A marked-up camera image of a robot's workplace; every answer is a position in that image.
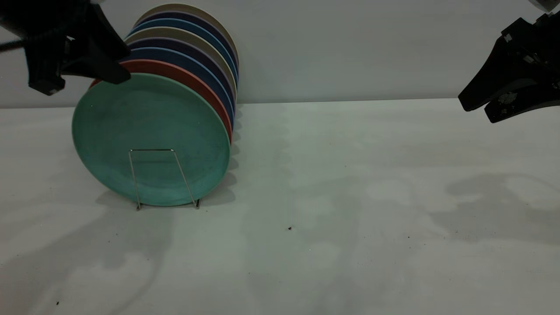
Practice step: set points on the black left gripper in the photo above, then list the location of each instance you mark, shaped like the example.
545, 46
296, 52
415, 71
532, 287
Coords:
43, 17

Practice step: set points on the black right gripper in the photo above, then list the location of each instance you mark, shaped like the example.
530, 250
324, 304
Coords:
540, 43

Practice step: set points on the green plate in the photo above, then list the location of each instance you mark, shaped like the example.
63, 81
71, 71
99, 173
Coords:
148, 135

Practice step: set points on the red plate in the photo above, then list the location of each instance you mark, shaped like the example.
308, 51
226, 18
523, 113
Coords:
175, 71

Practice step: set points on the beige plate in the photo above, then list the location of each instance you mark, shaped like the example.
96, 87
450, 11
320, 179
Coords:
175, 33
183, 7

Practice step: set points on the teal blue plate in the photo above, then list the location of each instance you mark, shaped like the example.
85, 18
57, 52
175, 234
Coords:
183, 24

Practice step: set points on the dark purple plate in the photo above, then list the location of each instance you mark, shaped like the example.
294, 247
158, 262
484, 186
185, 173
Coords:
183, 15

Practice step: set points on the dark blue plate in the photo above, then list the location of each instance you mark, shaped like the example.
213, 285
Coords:
192, 64

